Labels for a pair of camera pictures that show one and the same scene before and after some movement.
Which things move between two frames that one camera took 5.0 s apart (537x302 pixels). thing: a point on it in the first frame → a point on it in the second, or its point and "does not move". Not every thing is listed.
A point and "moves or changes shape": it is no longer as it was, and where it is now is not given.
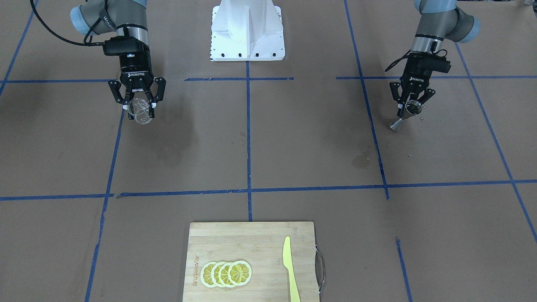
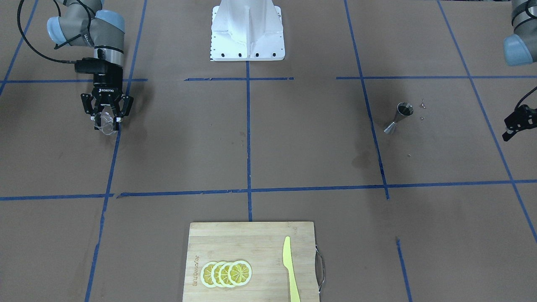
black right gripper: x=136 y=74 → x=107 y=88
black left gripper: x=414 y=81 → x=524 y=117
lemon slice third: x=215 y=274 does not move
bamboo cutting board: x=260 y=245 does not move
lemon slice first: x=240 y=273 does not move
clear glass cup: x=139 y=109 → x=104 y=121
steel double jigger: x=414 y=107 moves or changes shape
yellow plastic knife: x=288 y=262 does not move
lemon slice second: x=223 y=274 does not move
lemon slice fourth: x=206 y=274 does not move
